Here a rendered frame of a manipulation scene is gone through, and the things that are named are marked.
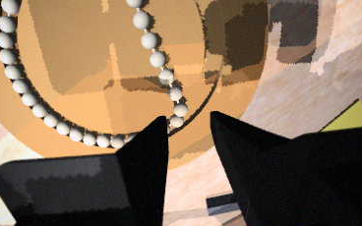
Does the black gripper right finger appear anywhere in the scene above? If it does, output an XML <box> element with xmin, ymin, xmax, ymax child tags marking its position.
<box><xmin>210</xmin><ymin>111</ymin><xmax>362</xmax><ymax>226</ymax></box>

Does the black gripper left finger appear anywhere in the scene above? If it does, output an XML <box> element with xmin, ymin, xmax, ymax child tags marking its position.
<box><xmin>0</xmin><ymin>116</ymin><xmax>169</xmax><ymax>226</ymax></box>

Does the tan round board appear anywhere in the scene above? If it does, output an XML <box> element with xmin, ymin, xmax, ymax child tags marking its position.
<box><xmin>0</xmin><ymin>0</ymin><xmax>269</xmax><ymax>171</ymax></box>

